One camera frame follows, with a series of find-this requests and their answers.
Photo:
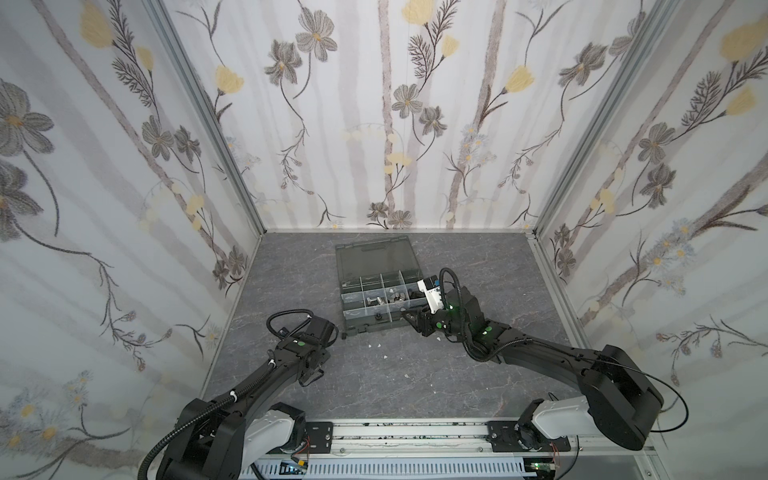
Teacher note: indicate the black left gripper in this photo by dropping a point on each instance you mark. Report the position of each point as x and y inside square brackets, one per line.
[325, 356]

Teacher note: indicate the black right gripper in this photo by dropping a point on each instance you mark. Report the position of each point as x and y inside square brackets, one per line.
[425, 320]

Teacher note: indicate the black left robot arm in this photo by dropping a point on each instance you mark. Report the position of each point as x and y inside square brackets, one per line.
[208, 440]

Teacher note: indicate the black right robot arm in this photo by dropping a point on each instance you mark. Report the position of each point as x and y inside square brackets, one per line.
[616, 400]

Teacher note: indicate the green compartment organizer box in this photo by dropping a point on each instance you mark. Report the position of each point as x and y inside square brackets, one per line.
[378, 280]

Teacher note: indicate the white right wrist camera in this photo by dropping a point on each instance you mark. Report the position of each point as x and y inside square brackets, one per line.
[431, 288]

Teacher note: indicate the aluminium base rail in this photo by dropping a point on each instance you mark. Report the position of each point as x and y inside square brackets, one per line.
[440, 438]

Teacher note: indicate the white cable duct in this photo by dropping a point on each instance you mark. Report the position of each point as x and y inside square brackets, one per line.
[398, 468]

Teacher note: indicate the aluminium corner frame post right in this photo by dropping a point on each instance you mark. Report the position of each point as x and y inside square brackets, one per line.
[639, 52]

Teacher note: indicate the aluminium corner frame post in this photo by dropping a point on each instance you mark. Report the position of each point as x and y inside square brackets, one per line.
[203, 107]
[639, 52]

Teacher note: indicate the aluminium corner frame post left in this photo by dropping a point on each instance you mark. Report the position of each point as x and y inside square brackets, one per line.
[203, 107]

